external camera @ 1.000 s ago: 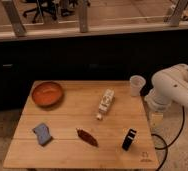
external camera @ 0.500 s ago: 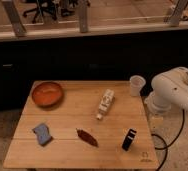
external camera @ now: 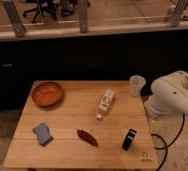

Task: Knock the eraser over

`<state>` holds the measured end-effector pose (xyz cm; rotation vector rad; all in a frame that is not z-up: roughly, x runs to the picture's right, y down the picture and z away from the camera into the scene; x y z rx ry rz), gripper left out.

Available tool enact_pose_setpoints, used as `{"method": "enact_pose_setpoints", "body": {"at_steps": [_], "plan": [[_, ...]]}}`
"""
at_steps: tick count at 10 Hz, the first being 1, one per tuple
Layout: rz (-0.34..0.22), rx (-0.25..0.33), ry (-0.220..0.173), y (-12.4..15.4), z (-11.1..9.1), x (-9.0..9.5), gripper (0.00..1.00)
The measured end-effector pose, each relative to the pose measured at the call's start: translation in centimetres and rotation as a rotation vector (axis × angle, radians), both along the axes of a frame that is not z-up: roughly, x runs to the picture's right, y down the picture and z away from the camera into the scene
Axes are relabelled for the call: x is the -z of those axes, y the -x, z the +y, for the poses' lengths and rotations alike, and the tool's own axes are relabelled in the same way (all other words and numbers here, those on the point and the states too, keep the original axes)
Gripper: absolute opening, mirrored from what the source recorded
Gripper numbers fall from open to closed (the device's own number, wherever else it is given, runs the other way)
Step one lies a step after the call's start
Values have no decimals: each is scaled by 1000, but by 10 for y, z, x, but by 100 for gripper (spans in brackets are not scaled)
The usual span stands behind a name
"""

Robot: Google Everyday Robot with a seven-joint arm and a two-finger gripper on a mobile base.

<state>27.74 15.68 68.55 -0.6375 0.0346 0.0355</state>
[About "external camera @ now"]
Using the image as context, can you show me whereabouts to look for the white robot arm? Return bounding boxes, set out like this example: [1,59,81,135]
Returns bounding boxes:
[145,71,188,117]

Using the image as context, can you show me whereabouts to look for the black eraser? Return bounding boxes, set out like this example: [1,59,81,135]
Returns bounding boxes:
[122,129,137,150]

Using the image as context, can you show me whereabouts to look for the white lying bottle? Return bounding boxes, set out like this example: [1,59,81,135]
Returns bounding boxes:
[96,89,114,120]

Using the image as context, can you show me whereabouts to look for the clear plastic cup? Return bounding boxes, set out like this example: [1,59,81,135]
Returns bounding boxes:
[129,75,146,97]

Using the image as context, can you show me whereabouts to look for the orange bowl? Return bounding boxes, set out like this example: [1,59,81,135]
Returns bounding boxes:
[31,81,64,107]

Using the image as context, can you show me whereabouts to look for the brown dried chili pepper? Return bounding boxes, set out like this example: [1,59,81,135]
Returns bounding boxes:
[77,129,98,147]

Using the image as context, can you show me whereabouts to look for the black office chair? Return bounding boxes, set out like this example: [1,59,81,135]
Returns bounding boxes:
[22,0,57,23]

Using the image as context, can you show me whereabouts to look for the middle metal post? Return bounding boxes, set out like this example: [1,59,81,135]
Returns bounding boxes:
[78,0,88,33]

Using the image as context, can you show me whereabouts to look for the metal post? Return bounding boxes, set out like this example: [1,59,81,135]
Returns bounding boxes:
[2,0,26,37]
[169,0,188,27]
[78,0,88,33]

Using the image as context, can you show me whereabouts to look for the black cable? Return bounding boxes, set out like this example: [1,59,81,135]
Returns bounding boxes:
[151,113,186,171]

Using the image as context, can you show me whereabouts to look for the left metal post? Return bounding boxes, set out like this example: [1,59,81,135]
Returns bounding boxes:
[2,0,26,37]

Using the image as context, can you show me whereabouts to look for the right metal post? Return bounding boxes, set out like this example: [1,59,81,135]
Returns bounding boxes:
[169,0,188,27]

